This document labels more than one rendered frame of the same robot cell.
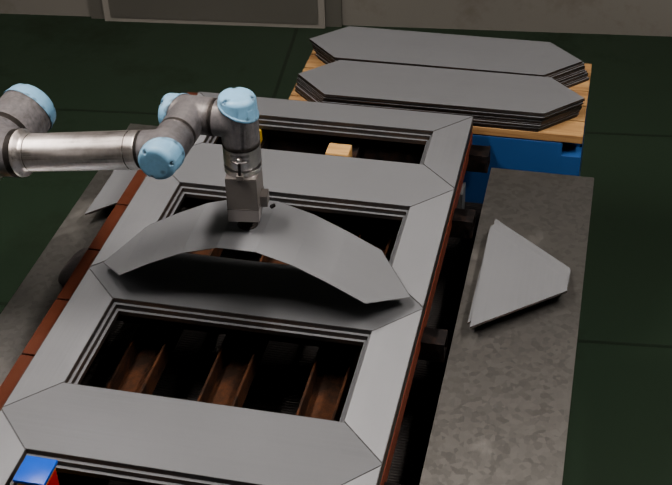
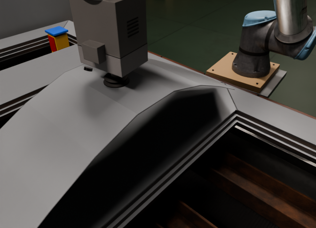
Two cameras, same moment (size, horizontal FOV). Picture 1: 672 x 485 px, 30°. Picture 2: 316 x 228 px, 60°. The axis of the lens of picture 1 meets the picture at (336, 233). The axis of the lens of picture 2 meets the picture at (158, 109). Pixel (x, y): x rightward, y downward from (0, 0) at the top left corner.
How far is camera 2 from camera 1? 2.63 m
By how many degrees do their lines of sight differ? 87
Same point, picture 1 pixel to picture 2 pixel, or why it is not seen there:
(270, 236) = (78, 90)
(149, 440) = (37, 67)
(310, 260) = (24, 126)
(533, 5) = not seen: outside the picture
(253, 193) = (76, 16)
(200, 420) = (24, 84)
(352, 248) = (19, 205)
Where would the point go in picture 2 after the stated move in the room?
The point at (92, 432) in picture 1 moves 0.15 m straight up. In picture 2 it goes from (69, 55) to (59, 9)
